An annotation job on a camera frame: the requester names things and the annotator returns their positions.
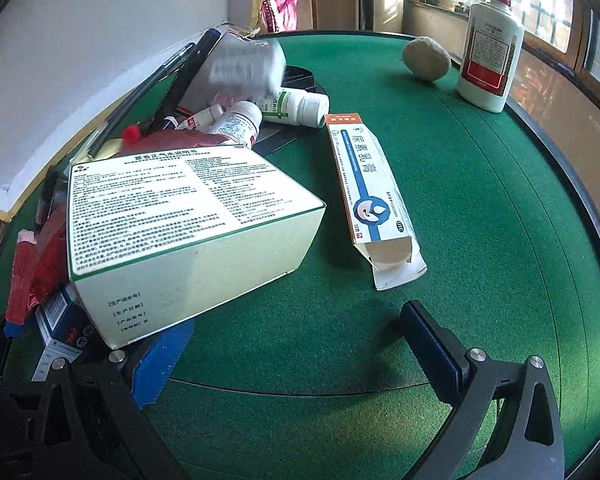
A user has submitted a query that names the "large white green medicine box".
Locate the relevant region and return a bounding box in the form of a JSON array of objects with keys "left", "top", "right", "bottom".
[{"left": 66, "top": 144, "right": 327, "bottom": 352}]

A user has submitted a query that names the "white bottle red cap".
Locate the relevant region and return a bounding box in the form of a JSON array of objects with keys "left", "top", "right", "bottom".
[{"left": 455, "top": 0, "right": 526, "bottom": 114}]

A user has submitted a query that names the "beige round sponge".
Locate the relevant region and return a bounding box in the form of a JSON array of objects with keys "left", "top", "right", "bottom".
[{"left": 402, "top": 36, "right": 452, "bottom": 82}]

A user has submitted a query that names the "magenta cloth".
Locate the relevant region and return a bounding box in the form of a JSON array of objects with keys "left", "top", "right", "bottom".
[{"left": 261, "top": 0, "right": 301, "bottom": 33}]

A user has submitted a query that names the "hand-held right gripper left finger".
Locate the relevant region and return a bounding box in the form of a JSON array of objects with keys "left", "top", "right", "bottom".
[{"left": 30, "top": 320, "right": 196, "bottom": 480}]

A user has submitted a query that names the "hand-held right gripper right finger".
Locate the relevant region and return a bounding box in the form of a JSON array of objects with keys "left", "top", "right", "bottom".
[{"left": 399, "top": 300, "right": 567, "bottom": 480}]

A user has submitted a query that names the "white pill bottle green label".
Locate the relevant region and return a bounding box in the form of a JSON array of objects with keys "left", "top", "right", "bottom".
[{"left": 259, "top": 87, "right": 330, "bottom": 127}]

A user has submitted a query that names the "white cardboard tray gold rim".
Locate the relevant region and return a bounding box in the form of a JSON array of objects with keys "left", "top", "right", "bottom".
[{"left": 0, "top": 0, "right": 231, "bottom": 223}]

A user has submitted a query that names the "grey box red end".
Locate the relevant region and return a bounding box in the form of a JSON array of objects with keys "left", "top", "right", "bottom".
[{"left": 207, "top": 37, "right": 287, "bottom": 98}]

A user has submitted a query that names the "round black grey turntable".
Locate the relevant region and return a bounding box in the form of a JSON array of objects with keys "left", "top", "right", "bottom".
[{"left": 250, "top": 64, "right": 331, "bottom": 157}]

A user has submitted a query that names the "white pill bottle red label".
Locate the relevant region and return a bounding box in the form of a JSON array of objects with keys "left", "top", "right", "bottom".
[{"left": 211, "top": 101, "right": 264, "bottom": 150}]

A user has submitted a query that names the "black marker blue cap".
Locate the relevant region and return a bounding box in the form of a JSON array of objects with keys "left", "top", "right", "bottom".
[{"left": 150, "top": 29, "right": 225, "bottom": 131}]

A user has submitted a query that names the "dark blue medicine box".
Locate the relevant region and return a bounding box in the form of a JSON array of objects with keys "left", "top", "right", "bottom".
[{"left": 34, "top": 285, "right": 102, "bottom": 356}]

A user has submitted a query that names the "white blue orange ointment box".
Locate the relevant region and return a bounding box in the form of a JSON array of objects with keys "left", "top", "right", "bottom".
[{"left": 324, "top": 112, "right": 428, "bottom": 292}]

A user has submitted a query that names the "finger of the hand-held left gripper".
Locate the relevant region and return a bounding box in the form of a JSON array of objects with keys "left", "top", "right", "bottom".
[{"left": 0, "top": 311, "right": 31, "bottom": 376}]

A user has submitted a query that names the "black ballpoint pen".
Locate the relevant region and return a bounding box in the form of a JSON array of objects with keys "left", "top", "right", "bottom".
[{"left": 87, "top": 42, "right": 196, "bottom": 158}]

